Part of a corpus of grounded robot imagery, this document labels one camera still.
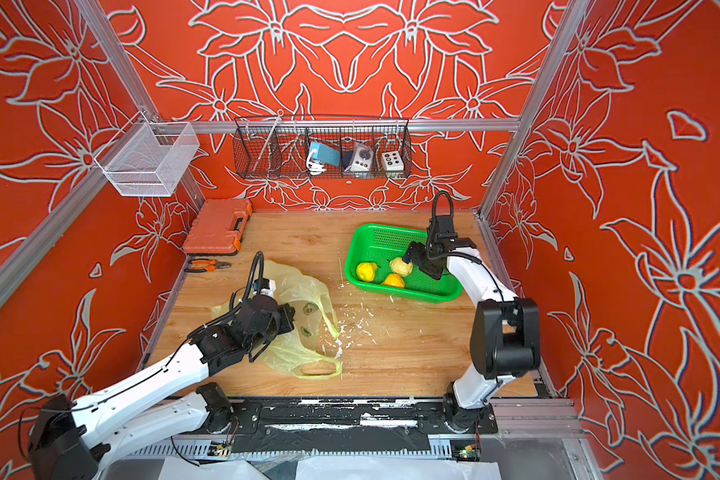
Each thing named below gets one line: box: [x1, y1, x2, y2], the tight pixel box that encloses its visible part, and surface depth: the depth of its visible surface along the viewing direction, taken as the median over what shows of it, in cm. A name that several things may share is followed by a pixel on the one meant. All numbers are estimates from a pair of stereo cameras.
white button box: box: [382, 150, 404, 171], surface depth 97 cm
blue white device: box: [306, 141, 341, 175], surface depth 87 cm
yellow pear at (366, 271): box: [356, 262, 378, 282], surface depth 97 cm
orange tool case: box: [183, 198, 253, 255], surface depth 112 cm
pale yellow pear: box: [390, 257, 414, 277], surface depth 98 cm
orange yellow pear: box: [381, 273, 405, 288], surface depth 95 cm
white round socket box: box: [344, 142, 374, 173], surface depth 93 cm
